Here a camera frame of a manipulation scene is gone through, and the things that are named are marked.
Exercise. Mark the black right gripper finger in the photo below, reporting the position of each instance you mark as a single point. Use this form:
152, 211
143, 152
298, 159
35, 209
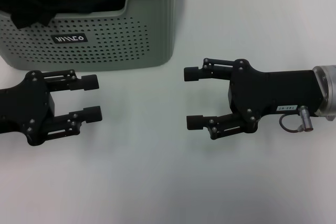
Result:
193, 74
195, 123

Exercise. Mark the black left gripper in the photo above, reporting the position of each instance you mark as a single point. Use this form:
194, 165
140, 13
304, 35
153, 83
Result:
29, 103

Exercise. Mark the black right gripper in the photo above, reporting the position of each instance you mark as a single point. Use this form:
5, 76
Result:
275, 93

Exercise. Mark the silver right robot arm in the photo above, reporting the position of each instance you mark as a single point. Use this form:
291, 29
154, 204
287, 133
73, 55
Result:
329, 85

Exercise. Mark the grey-green perforated storage box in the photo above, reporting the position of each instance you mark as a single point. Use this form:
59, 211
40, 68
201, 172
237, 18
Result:
118, 45

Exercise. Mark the black cloth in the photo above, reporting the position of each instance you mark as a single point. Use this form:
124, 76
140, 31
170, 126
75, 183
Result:
29, 18

